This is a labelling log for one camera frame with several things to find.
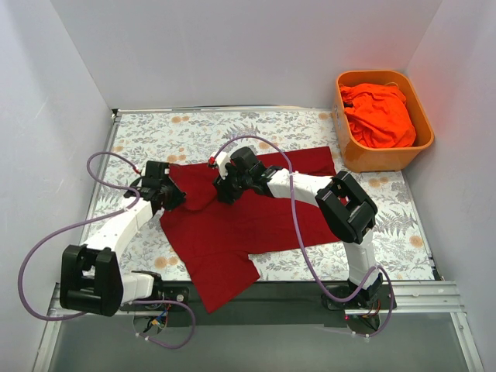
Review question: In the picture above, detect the dark red t-shirt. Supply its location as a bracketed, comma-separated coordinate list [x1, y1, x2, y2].
[159, 146, 346, 314]

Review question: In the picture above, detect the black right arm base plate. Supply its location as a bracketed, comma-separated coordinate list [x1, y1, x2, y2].
[321, 281, 391, 312]

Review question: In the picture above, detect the floral patterned table mat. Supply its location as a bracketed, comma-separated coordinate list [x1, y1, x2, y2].
[89, 109, 435, 281]

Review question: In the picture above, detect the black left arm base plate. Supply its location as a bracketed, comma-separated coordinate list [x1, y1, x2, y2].
[157, 286, 190, 312]

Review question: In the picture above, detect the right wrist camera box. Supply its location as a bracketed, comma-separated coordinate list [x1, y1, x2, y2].
[211, 146, 258, 179]

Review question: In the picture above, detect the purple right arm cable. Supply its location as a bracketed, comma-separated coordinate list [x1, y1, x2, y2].
[208, 135, 397, 339]

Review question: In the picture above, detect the bright orange t-shirt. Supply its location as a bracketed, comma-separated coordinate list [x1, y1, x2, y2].
[339, 83, 416, 149]

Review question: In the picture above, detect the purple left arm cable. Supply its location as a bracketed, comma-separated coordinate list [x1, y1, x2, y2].
[17, 151, 143, 322]

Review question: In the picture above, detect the aluminium front frame rail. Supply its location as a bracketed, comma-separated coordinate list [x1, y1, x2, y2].
[49, 281, 463, 316]

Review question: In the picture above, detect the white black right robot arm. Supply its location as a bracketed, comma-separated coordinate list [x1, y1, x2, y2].
[213, 162, 383, 308]

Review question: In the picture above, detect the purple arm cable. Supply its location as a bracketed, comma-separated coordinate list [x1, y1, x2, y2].
[17, 151, 143, 322]
[208, 135, 397, 339]

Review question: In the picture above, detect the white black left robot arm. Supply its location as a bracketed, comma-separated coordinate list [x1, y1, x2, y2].
[60, 175, 186, 316]

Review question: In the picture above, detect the orange plastic basket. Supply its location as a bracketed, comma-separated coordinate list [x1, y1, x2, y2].
[332, 70, 435, 173]

